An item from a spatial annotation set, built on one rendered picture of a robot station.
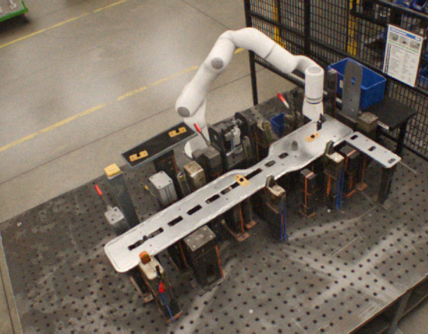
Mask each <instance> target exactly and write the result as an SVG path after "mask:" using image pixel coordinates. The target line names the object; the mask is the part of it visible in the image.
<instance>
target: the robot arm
mask: <svg viewBox="0 0 428 334"><path fill-rule="evenodd" d="M240 47H241V48H242V49H250V50H253V52H255V53H256V54H257V55H258V56H260V57H262V58H263V59H264V60H266V61H268V62H269V63H270V64H272V65H274V66H275V67H276V68H278V69H279V70H281V71H282V72H286V73H290V72H293V71H294V70H298V71H300V72H302V73H304V74H305V75H306V76H305V94H306V98H305V100H304V103H303V105H302V106H301V109H302V112H303V115H304V123H306V122H307V121H309V118H311V120H313V121H315V122H317V131H319V130H320V129H321V128H322V124H323V123H325V122H326V119H325V118H324V116H323V105H322V98H323V87H324V81H323V76H324V71H323V69H322V68H320V66H318V64H316V63H315V62H313V61H312V60H310V59H309V58H307V57H305V56H293V55H291V54H290V53H289V52H288V51H286V50H285V49H283V48H282V47H281V46H280V45H278V44H277V43H276V42H274V41H273V40H271V39H270V38H268V37H266V35H264V34H263V33H261V32H260V31H258V30H257V29H253V28H244V29H240V30H238V31H231V30H229V31H226V32H224V33H222V34H221V35H220V36H219V38H218V40H217V41H216V43H215V45H214V47H213V49H212V50H211V52H210V54H209V56H208V57H207V59H206V60H205V62H203V63H202V64H201V66H200V68H199V70H198V71H197V73H196V75H195V76H194V78H193V79H192V81H190V82H189V83H187V84H186V85H185V87H184V88H183V89H182V92H181V94H180V96H179V97H178V99H177V101H176V105H175V108H176V111H177V114H178V115H179V116H181V117H183V118H184V121H185V122H186V123H187V124H188V125H189V126H192V127H193V128H194V130H196V128H195V126H194V123H197V124H198V126H199V127H200V128H201V131H202V133H203V135H204V136H205V138H207V140H209V134H208V130H207V123H206V122H205V103H207V92H208V90H209V89H210V87H211V86H212V84H213V83H214V82H215V80H216V79H217V77H218V76H219V75H220V74H221V73H222V72H224V71H225V69H226V68H227V67H228V65H229V62H230V61H231V59H232V56H233V54H234V52H235V50H236V49H238V48H240ZM318 120H320V122H319V121H318ZM196 131H197V130H196ZM197 132H198V131H197ZM204 148H207V144H205V140H204V139H203V137H202V136H201V135H200V134H199V133H198V136H197V137H195V138H193V139H190V140H189V141H188V142H187V144H186V146H185V152H186V154H187V155H188V156H189V157H192V154H191V152H194V151H196V150H197V149H200V150H202V149H204ZM192 158H193V157H192Z"/></svg>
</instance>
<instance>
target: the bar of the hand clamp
mask: <svg viewBox="0 0 428 334"><path fill-rule="evenodd" d="M297 94H298V93H297V92H296V91H294V89H293V88H291V89H289V90H288V91H287V98H288V104H289V110H290V115H291V116H292V117H293V119H294V114H296V118H299V115H298V109H297V108H296V96H297ZM293 112H294V114H293ZM294 120H295V119H294Z"/></svg>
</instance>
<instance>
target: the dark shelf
mask: <svg viewBox="0 0 428 334"><path fill-rule="evenodd" d="M296 56H305V57H307V58H309V59H310V60H312V61H313V62H315V63H316V64H318V66H320V68H322V69H323V71H324V76H323V81H324V87H323V94H325V95H327V92H326V89H328V80H327V73H328V65H327V64H324V63H322V62H320V61H318V60H316V59H314V58H311V57H309V56H307V55H305V54H302V53H300V54H297V55H296ZM288 74H289V75H290V76H292V77H294V78H296V79H298V80H299V81H302V82H303V83H305V76H306V75H305V74H304V73H302V72H300V71H298V70H294V71H293V72H290V73H288ZM336 101H338V102H340V103H342V95H341V94H339V93H338V92H336ZM367 111H369V112H370V113H372V114H373V115H374V116H376V117H377V118H378V120H377V122H378V125H380V126H382V127H383V128H385V129H387V130H389V131H391V132H392V131H393V130H395V129H396V128H397V127H399V126H400V125H402V124H403V123H405V122H406V121H407V120H408V119H411V118H412V117H414V116H415V115H416V112H417V111H416V110H414V109H412V108H411V107H409V106H407V105H405V104H403V103H401V102H399V101H397V100H395V99H393V98H391V97H389V96H387V95H384V94H383V100H380V101H378V102H376V103H374V104H372V105H370V106H368V107H367V108H365V109H362V108H360V109H359V114H361V115H362V114H364V113H365V112H367Z"/></svg>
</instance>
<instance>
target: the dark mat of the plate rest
mask: <svg viewBox="0 0 428 334"><path fill-rule="evenodd" d="M181 127H184V128H185V129H186V132H184V133H182V134H178V135H177V136H172V137H170V135H169V132H172V131H175V130H177V129H179V128H181ZM194 134H196V133H195V131H194V130H192V128H190V127H189V126H188V125H186V124H185V123H184V122H182V123H180V124H178V125H176V126H174V127H171V129H169V130H167V131H165V132H164V133H162V134H160V135H157V136H155V137H153V138H151V139H149V140H147V141H146V142H144V143H143V144H141V145H138V146H136V147H135V148H132V149H131V150H128V151H126V152H124V153H123V154H122V156H123V157H124V158H125V160H126V161H127V162H128V163H129V165H130V166H131V167H134V166H135V165H137V164H140V163H142V162H144V161H145V160H147V159H148V158H150V157H152V156H154V155H155V154H157V153H159V152H162V151H164V150H165V149H167V148H169V147H171V146H173V145H175V144H176V143H178V142H180V141H182V140H184V139H186V138H187V137H189V136H192V135H194ZM143 151H146V152H147V154H148V156H145V157H142V158H139V159H137V160H135V161H131V160H130V156H132V155H133V154H136V153H139V152H143Z"/></svg>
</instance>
